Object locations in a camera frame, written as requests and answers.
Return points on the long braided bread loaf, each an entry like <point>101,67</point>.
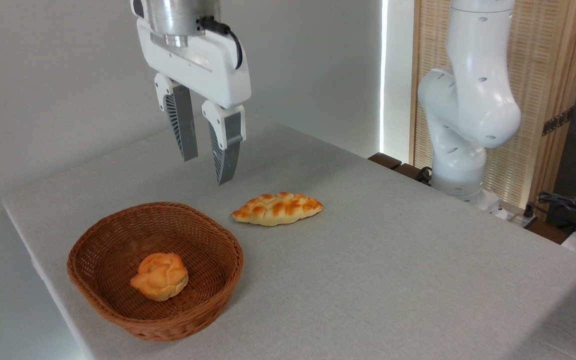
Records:
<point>278,208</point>

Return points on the brown wicker basket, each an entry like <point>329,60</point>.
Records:
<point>110,240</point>

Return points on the round orange bread roll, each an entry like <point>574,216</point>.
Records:
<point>160,277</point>

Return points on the dark brown wooden bench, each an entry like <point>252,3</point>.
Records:
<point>385,160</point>

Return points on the white power strip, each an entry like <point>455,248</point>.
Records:
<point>518,218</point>

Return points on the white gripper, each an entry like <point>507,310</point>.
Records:
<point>208,70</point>

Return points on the dark metal screen hinge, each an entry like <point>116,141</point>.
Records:
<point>558,121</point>

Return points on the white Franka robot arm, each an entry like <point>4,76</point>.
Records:
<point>473,100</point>

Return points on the grey linen tablecloth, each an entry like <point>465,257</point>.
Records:
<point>368,280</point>

